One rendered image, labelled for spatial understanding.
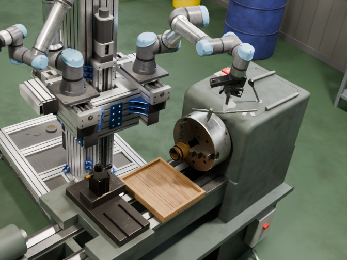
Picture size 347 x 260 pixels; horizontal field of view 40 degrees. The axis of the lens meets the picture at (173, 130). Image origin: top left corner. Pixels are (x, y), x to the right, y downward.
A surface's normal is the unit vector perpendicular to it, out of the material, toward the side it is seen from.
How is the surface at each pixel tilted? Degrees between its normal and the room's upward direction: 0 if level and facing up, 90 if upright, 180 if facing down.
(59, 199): 0
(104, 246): 0
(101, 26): 90
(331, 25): 90
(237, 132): 90
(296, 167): 0
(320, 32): 90
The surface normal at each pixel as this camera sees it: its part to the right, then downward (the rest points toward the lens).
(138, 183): 0.10, -0.80
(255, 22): -0.07, 0.59
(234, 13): -0.85, 0.24
